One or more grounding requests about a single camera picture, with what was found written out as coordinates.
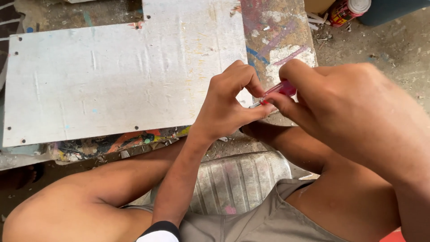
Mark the khaki shorts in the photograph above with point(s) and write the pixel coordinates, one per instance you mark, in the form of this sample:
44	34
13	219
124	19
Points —
262	221

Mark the white painted board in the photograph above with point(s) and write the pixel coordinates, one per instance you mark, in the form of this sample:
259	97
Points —
111	77

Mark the person's right leg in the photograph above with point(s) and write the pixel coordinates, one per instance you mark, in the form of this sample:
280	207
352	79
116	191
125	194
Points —
336	201

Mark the red spray can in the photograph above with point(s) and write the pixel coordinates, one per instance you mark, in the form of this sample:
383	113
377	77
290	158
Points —
346	11

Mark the black and white sleeve cuff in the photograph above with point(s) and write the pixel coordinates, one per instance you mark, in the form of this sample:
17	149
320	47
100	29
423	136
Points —
161	233

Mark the white debris scraps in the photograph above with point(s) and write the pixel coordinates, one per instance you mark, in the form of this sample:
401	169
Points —
315	20

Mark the paint stained wooden workbench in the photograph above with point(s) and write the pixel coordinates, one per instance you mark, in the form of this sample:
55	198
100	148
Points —
278	37

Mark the dark blue container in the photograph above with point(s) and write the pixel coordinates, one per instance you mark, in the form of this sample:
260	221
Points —
393	11

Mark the grey ribbed plastic chair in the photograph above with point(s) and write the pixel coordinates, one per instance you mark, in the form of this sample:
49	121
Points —
235	181

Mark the dark striped mat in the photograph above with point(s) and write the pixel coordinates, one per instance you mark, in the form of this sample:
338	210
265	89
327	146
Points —
8	20

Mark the person's leg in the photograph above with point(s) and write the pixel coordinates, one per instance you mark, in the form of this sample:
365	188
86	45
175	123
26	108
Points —
336	201
77	208

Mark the brown cardboard box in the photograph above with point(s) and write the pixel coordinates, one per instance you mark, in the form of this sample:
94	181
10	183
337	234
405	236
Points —
317	5

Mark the group of dark screws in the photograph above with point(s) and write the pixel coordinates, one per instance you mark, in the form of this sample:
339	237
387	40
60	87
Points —
136	127

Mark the person's right hand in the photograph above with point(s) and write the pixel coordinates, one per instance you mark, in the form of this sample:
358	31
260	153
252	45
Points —
356	107

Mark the red plastic object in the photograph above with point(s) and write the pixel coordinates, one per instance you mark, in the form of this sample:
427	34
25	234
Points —
393	236

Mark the person's left hand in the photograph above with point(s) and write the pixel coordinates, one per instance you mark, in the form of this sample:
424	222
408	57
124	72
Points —
218	107

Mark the person's left leg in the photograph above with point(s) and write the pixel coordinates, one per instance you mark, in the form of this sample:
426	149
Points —
77	208

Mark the person's left foot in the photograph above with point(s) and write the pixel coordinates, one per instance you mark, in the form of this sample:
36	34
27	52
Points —
20	174

